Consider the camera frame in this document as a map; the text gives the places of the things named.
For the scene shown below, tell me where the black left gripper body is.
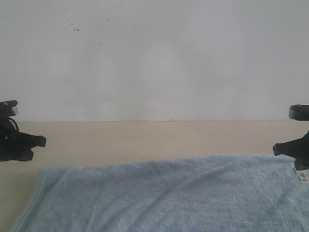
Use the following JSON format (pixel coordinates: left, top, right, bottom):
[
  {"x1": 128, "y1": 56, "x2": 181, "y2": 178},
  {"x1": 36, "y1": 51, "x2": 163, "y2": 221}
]
[{"x1": 0, "y1": 117, "x2": 19, "y2": 162}]

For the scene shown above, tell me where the light blue terry towel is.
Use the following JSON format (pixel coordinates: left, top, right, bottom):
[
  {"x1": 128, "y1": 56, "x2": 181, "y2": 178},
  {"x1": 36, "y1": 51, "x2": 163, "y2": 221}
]
[{"x1": 11, "y1": 155, "x2": 309, "y2": 232}]

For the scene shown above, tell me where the white fabric care label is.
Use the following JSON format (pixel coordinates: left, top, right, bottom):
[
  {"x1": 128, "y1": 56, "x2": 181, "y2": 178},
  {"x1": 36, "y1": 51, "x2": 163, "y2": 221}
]
[{"x1": 293, "y1": 168, "x2": 309, "y2": 184}]

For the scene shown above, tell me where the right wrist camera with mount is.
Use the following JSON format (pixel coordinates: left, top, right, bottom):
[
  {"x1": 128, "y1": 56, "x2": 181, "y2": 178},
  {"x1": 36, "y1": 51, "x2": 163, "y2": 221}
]
[{"x1": 288, "y1": 104, "x2": 309, "y2": 121}]

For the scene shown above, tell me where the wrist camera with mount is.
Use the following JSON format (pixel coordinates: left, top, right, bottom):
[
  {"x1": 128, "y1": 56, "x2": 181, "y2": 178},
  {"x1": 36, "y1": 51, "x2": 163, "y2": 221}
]
[
  {"x1": 0, "y1": 100, "x2": 18, "y2": 117},
  {"x1": 288, "y1": 104, "x2": 309, "y2": 121}
]

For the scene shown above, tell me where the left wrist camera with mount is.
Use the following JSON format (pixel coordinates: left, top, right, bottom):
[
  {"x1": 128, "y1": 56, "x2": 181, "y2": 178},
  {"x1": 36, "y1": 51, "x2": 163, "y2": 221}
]
[{"x1": 0, "y1": 100, "x2": 18, "y2": 117}]

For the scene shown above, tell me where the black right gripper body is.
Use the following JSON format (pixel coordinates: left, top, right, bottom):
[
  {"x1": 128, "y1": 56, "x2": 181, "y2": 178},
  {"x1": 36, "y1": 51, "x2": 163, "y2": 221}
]
[{"x1": 300, "y1": 132, "x2": 309, "y2": 160}]

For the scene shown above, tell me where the black left camera cable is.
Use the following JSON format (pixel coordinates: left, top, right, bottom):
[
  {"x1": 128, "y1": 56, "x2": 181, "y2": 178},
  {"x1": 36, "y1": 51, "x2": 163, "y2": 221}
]
[{"x1": 6, "y1": 116, "x2": 20, "y2": 133}]

